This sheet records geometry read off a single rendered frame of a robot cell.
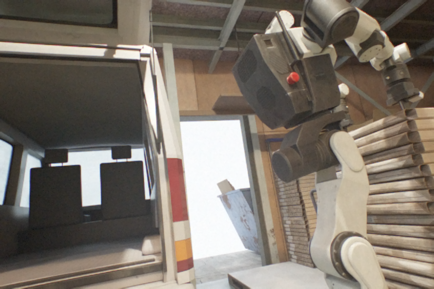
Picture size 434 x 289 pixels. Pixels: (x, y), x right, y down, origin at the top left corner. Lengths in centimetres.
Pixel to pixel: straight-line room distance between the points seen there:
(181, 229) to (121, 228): 189
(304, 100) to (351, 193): 34
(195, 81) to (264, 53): 285
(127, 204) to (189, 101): 154
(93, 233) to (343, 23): 281
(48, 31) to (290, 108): 128
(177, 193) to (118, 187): 193
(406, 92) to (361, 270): 74
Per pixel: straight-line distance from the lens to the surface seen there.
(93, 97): 243
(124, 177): 311
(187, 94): 360
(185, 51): 373
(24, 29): 172
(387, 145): 125
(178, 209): 121
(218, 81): 380
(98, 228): 308
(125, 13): 150
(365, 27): 107
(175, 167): 125
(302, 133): 90
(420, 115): 127
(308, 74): 93
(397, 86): 134
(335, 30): 89
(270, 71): 89
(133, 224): 305
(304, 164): 89
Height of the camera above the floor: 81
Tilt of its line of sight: 13 degrees up
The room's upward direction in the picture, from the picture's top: 7 degrees counter-clockwise
